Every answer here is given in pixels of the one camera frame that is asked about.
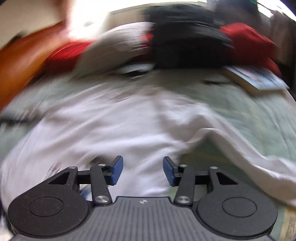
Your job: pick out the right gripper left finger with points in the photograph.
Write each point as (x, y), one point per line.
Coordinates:
(101, 172)

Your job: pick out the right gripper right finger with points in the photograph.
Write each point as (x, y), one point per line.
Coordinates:
(174, 173)

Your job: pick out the white printed t-shirt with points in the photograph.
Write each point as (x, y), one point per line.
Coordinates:
(143, 125)

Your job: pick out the grey green pillow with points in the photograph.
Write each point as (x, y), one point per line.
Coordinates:
(114, 48)

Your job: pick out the blue picture book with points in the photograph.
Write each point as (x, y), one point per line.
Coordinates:
(256, 80)

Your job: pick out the black backpack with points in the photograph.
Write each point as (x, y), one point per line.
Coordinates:
(187, 36)

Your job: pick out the wooden headboard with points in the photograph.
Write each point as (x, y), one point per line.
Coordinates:
(23, 59)

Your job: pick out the red blanket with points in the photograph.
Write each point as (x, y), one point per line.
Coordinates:
(250, 48)

